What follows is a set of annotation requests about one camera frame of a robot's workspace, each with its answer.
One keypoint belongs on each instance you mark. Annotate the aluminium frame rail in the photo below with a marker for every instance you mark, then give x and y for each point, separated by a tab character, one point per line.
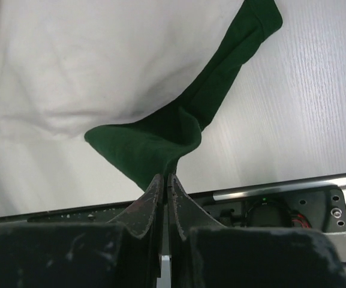
320	201

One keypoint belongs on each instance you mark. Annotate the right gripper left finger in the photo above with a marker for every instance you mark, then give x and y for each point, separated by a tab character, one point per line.
85	247

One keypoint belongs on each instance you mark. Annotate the white and green t shirt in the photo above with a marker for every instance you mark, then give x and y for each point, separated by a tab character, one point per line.
69	66

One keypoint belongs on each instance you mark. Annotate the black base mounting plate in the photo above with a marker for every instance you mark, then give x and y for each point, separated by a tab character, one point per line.
250	210

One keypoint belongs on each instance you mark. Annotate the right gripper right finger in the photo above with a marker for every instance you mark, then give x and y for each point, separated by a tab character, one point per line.
204	253

